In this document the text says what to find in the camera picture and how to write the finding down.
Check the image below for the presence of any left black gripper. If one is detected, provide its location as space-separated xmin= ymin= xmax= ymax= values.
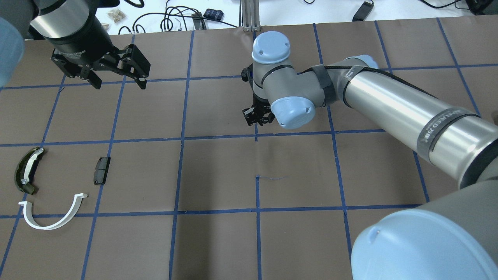
xmin=42 ymin=16 xmax=151 ymax=90

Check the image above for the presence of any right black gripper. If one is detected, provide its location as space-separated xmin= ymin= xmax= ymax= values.
xmin=242 ymin=93 xmax=275 ymax=126

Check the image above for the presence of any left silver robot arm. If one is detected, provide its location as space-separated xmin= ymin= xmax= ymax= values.
xmin=0 ymin=0 xmax=151 ymax=90

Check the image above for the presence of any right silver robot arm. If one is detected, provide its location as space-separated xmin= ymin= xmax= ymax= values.
xmin=242 ymin=31 xmax=498 ymax=280

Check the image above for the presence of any brown packet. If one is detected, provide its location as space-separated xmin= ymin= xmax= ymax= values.
xmin=107 ymin=8 xmax=126 ymax=23

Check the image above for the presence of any black brake pad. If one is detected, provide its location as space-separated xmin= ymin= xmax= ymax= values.
xmin=93 ymin=157 xmax=111 ymax=186

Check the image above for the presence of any small blue black device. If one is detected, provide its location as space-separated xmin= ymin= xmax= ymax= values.
xmin=203 ymin=9 xmax=224 ymax=21

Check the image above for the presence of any green curved brake shoe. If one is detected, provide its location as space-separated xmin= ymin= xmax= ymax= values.
xmin=14 ymin=147 xmax=45 ymax=195

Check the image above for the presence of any black power adapter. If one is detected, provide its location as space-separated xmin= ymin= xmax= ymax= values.
xmin=352 ymin=0 xmax=375 ymax=22

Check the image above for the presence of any white curved plastic piece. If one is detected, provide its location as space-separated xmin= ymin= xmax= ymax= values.
xmin=18 ymin=193 xmax=88 ymax=231

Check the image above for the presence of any aluminium frame post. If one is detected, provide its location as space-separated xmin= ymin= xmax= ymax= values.
xmin=239 ymin=0 xmax=261 ymax=32

